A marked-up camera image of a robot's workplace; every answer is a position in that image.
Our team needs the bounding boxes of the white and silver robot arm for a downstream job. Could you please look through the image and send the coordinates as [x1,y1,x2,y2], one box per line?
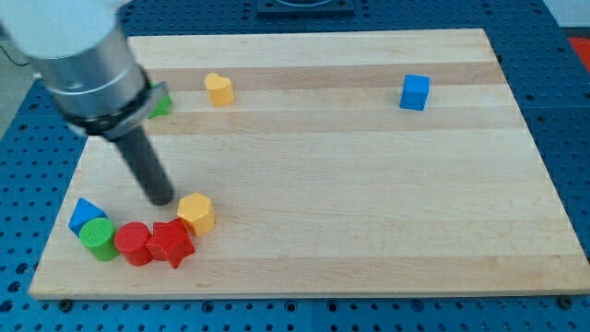
[1,0,168,141]

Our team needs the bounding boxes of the yellow hexagon block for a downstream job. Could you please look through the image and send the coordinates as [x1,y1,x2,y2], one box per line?
[177,193,216,236]

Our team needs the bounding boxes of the wooden board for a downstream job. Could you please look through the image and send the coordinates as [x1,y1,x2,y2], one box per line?
[29,29,589,300]

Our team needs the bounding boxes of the yellow heart block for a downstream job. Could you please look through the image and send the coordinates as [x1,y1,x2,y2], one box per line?
[205,73,235,107]

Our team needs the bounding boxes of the blue cube block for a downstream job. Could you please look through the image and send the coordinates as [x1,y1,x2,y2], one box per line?
[399,75,431,111]

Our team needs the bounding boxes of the green star block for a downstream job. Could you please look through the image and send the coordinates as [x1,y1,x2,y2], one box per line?
[147,81,172,119]

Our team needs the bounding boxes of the red star block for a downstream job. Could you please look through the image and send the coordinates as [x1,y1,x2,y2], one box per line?
[146,219,195,269]

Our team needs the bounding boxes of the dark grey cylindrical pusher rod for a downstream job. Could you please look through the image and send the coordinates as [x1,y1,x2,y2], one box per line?
[114,126,174,206]

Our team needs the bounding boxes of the red cylinder block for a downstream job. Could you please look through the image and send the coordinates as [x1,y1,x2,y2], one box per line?
[114,221,153,267]

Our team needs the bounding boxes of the green cylinder block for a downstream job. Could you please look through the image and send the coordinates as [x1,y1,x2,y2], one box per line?
[78,217,120,261]

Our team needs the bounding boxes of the blue triangle block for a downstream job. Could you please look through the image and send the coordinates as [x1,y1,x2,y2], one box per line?
[68,198,107,236]

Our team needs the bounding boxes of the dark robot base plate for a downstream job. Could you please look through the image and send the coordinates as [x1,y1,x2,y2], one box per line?
[255,0,356,17]

